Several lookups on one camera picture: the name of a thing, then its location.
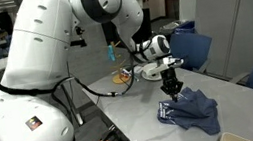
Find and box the blue printed t-shirt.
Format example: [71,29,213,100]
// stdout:
[153,83,223,141]

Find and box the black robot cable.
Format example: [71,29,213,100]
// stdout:
[44,34,171,108]

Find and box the black computer monitor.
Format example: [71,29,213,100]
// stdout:
[100,7,155,49]

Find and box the beige plastic tray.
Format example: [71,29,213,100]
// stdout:
[216,127,253,141]

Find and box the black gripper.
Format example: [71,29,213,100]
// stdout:
[157,66,187,106]

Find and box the light blue hanging object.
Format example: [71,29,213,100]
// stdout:
[106,44,117,63]

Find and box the orange handled clamp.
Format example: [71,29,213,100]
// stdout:
[95,128,119,141]

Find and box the grey trash bin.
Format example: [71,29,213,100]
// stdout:
[159,19,191,43]

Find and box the blue recycling bin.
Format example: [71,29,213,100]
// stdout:
[173,19,198,37]

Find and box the white bowl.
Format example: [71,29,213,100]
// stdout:
[141,62,159,76]

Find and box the white saucer plate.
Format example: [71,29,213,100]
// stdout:
[140,68,164,83]

